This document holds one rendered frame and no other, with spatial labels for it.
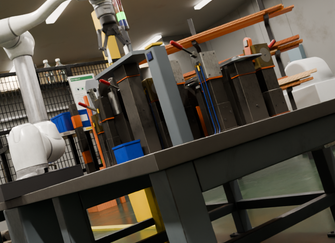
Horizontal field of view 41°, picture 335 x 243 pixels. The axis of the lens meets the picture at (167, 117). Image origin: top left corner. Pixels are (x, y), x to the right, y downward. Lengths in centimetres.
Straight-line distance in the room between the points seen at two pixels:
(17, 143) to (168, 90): 78
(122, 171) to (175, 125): 83
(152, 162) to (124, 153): 108
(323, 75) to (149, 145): 582
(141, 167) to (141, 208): 446
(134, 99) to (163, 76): 25
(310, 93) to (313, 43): 190
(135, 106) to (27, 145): 54
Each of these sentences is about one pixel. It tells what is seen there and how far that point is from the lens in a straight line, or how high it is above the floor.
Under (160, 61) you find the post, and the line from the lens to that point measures 193.
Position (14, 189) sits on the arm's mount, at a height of 73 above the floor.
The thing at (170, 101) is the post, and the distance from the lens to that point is 189.
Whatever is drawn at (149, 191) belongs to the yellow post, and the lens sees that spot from 365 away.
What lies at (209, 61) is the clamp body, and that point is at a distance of 197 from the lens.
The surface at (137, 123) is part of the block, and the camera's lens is 211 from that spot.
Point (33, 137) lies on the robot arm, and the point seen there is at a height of 95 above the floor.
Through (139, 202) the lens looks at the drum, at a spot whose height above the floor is 23.
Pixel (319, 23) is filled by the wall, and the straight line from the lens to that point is 902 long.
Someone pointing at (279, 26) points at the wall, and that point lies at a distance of 962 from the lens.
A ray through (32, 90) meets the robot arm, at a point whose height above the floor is 121.
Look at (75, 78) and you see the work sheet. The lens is 348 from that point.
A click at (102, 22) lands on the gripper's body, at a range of 222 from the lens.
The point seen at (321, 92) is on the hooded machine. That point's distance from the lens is 742.
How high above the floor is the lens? 69
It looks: 4 degrees up
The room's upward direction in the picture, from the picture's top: 17 degrees counter-clockwise
